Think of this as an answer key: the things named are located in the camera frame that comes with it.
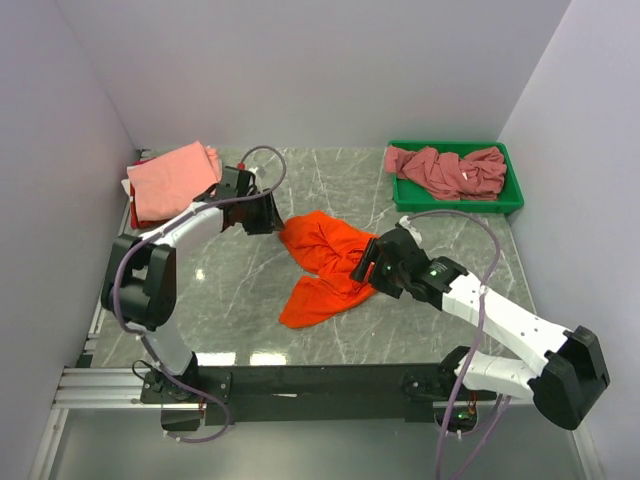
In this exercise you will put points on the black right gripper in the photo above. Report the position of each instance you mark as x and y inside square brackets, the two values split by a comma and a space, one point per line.
[361, 268]

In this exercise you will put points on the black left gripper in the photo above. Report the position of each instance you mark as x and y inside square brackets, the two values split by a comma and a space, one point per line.
[270, 220]

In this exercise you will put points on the orange t-shirt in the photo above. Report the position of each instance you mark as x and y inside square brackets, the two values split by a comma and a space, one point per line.
[328, 250]

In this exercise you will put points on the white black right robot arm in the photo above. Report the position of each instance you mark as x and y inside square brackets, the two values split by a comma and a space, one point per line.
[562, 371]

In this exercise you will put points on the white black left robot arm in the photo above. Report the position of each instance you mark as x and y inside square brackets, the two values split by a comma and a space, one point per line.
[141, 284]

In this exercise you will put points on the green plastic tray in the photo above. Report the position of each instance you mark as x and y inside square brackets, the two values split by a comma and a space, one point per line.
[410, 197]

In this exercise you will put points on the folded pink t-shirt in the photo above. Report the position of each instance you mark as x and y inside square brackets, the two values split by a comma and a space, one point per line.
[173, 179]

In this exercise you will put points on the dusty rose t-shirt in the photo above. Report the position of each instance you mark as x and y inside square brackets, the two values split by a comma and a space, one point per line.
[447, 176]

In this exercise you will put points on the folded white t-shirt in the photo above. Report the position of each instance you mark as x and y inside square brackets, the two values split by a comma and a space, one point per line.
[133, 181]

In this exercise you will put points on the black base crossbar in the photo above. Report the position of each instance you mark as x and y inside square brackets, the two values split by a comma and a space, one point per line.
[249, 394]

